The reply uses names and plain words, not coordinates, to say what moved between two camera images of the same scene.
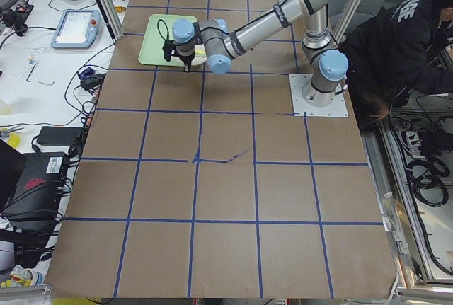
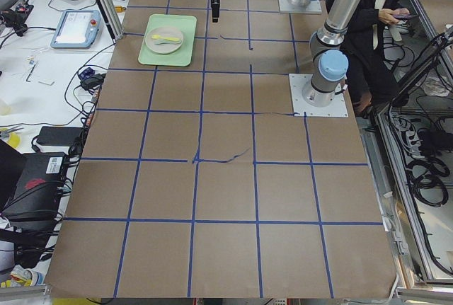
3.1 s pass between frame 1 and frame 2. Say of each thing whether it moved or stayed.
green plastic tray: stayed
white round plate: moved
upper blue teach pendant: stayed
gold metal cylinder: stayed
